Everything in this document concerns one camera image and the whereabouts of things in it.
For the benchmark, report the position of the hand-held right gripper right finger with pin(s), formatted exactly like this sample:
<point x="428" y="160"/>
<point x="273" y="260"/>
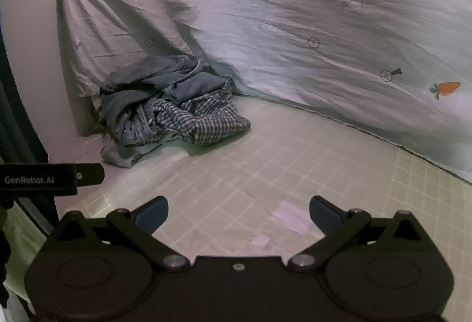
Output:
<point x="321" y="213"/>

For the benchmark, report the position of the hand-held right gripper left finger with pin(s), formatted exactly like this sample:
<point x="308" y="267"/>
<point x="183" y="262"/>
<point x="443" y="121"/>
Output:
<point x="153" y="212"/>

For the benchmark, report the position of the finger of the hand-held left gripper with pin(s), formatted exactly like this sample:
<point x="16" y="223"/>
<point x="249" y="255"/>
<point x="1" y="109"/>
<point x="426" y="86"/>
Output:
<point x="90" y="174"/>

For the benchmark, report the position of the dark grey-blue garment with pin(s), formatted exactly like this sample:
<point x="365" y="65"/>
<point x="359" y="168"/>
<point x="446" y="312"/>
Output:
<point x="140" y="77"/>

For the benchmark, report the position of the pale blue patterned garment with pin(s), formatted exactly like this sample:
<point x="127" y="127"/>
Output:
<point x="129" y="137"/>

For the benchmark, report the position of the green grid bed sheet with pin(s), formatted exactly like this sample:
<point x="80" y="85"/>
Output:
<point x="258" y="167"/>

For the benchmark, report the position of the blue checked garment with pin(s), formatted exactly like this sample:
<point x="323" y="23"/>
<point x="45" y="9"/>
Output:
<point x="214" y="123"/>

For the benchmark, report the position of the carrot print quilt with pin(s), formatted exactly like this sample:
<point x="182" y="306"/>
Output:
<point x="295" y="12"/>

